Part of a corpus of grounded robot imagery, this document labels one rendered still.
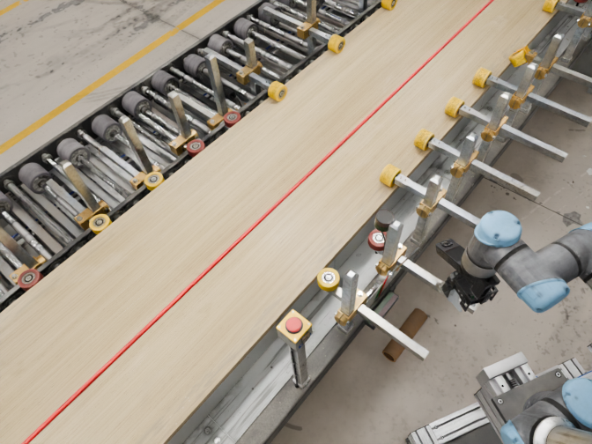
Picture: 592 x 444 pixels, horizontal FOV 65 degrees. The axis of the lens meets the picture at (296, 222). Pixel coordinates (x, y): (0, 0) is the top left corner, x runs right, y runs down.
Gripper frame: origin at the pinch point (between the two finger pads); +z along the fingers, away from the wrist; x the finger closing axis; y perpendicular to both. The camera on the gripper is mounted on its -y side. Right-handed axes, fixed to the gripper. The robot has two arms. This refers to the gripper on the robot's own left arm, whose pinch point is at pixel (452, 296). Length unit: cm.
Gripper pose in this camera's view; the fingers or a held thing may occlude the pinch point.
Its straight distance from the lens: 124.5
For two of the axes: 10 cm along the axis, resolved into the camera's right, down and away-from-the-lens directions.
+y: 3.7, 7.6, -5.4
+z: 0.5, 5.6, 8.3
